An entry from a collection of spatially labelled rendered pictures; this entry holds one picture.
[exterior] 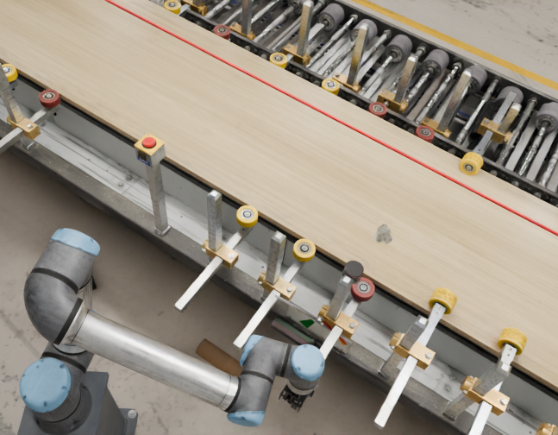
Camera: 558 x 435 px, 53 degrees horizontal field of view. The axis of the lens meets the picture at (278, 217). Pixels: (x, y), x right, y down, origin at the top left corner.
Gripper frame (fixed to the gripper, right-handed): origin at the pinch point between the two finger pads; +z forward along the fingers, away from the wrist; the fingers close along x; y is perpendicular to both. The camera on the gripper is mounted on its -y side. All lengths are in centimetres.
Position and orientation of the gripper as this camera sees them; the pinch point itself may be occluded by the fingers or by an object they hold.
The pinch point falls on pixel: (297, 394)
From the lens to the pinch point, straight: 187.4
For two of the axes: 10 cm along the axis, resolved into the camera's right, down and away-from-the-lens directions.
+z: -0.9, 5.6, 8.2
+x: 8.3, 4.9, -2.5
